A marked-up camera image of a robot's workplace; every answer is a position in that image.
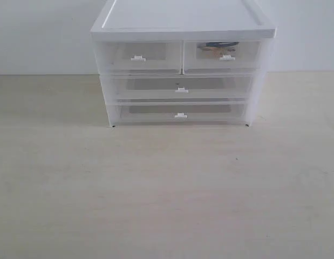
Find small drawer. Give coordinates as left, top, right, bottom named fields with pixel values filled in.
left=93, top=41, right=182, bottom=75
left=183, top=41, right=261, bottom=74

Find gold keychain with black strap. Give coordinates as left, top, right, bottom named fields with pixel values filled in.
left=197, top=42, right=239, bottom=57

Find white translucent drawer cabinet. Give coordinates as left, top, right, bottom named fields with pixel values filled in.
left=91, top=1, right=276, bottom=126

